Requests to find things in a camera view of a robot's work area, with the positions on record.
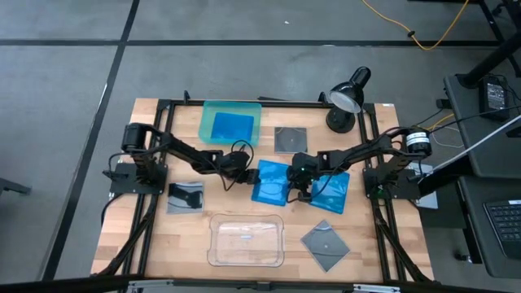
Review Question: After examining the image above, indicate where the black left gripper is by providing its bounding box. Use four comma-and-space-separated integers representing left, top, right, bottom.
222, 161, 261, 186

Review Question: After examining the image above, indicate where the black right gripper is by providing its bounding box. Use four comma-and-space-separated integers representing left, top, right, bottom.
287, 152, 321, 203

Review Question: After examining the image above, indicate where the blue jewel case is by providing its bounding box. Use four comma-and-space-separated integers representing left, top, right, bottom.
210, 112, 256, 142
251, 159, 295, 208
309, 170, 351, 216

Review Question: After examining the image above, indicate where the black clear jewel case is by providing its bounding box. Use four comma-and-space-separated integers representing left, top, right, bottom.
300, 219, 352, 273
165, 181, 205, 216
274, 126, 309, 155

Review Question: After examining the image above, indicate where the clear plastic bin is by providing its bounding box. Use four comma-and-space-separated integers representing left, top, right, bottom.
206, 213, 286, 269

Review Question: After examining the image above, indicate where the teal translucent plastic bin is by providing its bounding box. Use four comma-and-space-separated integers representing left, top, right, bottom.
198, 100, 263, 147

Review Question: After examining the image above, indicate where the black desk lamp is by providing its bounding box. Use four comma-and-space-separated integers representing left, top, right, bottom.
325, 66, 372, 134

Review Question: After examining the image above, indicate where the light grey plate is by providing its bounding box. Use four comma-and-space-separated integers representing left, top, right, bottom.
406, 161, 440, 210

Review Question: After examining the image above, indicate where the dark grey desk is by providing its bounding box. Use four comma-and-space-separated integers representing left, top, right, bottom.
458, 174, 521, 280

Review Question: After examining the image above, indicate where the white slanted bar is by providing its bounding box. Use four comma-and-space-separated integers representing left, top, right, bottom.
431, 115, 521, 174

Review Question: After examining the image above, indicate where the black keyboard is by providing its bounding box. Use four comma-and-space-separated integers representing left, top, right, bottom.
483, 199, 521, 261

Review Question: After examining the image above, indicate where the black power adapter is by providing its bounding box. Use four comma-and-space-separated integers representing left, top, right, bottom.
479, 77, 509, 121

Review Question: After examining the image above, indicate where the black crossbar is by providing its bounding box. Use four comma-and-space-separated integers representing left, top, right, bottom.
0, 274, 521, 293

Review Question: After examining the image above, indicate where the black desk leg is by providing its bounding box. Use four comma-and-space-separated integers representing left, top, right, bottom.
455, 34, 521, 90

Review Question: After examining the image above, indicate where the black furniture foot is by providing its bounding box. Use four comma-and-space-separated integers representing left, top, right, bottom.
0, 177, 33, 197

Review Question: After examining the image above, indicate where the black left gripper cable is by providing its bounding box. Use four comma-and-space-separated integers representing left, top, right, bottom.
221, 139, 256, 192

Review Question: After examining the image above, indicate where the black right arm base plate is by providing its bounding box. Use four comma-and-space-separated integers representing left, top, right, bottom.
362, 166, 420, 200

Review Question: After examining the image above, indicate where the black aluminium table frame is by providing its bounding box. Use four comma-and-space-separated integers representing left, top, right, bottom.
90, 90, 436, 286

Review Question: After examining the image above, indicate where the silver frame bracket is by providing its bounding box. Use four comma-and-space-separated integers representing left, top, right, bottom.
352, 283, 402, 293
126, 278, 176, 293

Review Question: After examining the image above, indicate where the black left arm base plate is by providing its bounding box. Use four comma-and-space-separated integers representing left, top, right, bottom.
103, 161, 169, 195

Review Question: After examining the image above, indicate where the yellow cable with plug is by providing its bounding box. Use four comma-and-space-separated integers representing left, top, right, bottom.
413, 112, 456, 135

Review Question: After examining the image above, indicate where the yellow floor extension cable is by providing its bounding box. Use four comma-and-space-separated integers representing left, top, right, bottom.
361, 0, 471, 52

